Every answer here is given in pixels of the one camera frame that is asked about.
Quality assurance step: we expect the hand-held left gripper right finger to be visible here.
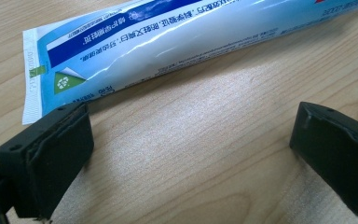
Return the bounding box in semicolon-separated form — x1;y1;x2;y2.
289;101;358;218

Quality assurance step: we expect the blue and white toothpaste tube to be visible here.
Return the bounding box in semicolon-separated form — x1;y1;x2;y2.
21;0;358;126

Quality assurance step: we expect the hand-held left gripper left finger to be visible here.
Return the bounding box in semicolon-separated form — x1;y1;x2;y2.
0;102;95;220

